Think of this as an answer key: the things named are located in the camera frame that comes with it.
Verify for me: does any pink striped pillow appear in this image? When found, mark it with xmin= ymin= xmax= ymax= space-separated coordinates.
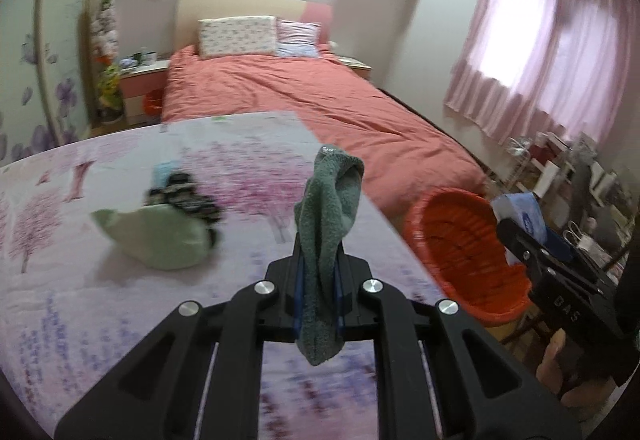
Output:
xmin=276 ymin=20 xmax=322 ymax=58

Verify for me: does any cream pink bed headboard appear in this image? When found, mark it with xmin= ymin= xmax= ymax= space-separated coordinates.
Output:
xmin=176 ymin=0 xmax=333 ymax=58

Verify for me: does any person's right hand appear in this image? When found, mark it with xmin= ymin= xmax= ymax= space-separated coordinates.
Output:
xmin=536 ymin=334 xmax=623 ymax=423

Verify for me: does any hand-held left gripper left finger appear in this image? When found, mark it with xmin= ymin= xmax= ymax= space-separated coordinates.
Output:
xmin=54 ymin=256 xmax=304 ymax=440

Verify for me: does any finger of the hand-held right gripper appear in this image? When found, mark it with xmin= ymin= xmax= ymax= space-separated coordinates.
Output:
xmin=496 ymin=217 xmax=557 ymax=279
xmin=542 ymin=226 xmax=609 ymax=290

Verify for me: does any white shelf trolley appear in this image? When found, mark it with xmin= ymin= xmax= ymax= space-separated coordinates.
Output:
xmin=520 ymin=132 xmax=576 ymax=201

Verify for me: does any pink white nightstand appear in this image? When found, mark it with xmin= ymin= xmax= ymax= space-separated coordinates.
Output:
xmin=119 ymin=60 xmax=173 ymax=126
xmin=335 ymin=54 xmax=375 ymax=82

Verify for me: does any yellow green plush toy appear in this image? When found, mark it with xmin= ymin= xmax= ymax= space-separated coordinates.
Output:
xmin=97 ymin=62 xmax=124 ymax=121

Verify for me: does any blue white tissue packet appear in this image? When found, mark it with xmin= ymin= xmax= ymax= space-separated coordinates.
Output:
xmin=491 ymin=192 xmax=549 ymax=266

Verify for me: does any pink curtain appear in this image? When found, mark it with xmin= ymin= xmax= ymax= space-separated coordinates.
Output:
xmin=444 ymin=0 xmax=638 ymax=146

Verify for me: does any salmon duvet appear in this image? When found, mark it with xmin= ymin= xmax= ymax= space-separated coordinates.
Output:
xmin=161 ymin=42 xmax=488 ymax=228

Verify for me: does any white paper bag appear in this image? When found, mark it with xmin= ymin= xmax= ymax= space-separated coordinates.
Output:
xmin=537 ymin=160 xmax=562 ymax=197

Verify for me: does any floral printed tablecloth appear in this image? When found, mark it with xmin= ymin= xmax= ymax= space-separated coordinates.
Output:
xmin=0 ymin=110 xmax=451 ymax=440

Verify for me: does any white wire rack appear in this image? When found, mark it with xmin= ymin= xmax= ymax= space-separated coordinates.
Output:
xmin=502 ymin=135 xmax=534 ymax=193

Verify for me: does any light blue cloth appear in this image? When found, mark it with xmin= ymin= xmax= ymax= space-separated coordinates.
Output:
xmin=151 ymin=161 xmax=185 ymax=191

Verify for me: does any hanging string of plush toys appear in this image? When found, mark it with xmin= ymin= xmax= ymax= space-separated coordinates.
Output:
xmin=90 ymin=0 xmax=121 ymax=63

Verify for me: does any orange plastic laundry basket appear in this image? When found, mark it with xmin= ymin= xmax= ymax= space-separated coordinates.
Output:
xmin=402 ymin=187 xmax=533 ymax=327

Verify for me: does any grey-green fuzzy sock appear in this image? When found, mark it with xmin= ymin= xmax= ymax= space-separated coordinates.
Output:
xmin=294 ymin=146 xmax=366 ymax=367

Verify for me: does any white floral pillow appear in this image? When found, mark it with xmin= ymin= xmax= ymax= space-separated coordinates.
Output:
xmin=197 ymin=16 xmax=278 ymax=60

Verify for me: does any wardrobe with flower print doors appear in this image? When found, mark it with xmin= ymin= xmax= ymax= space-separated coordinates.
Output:
xmin=0 ymin=0 xmax=106 ymax=166

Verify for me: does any dark wooden stool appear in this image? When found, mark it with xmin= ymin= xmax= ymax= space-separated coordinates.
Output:
xmin=500 ymin=310 xmax=551 ymax=347

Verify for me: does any light green cloth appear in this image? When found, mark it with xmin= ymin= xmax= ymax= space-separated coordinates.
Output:
xmin=90 ymin=204 xmax=212 ymax=271

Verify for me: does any black white patterned sock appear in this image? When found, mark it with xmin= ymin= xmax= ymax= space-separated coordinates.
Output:
xmin=144 ymin=172 xmax=223 ymax=248

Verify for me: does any grey hanging garment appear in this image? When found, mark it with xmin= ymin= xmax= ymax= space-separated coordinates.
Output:
xmin=571 ymin=160 xmax=595 ymax=232

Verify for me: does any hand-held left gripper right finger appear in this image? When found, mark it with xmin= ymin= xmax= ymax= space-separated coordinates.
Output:
xmin=339 ymin=254 xmax=584 ymax=440

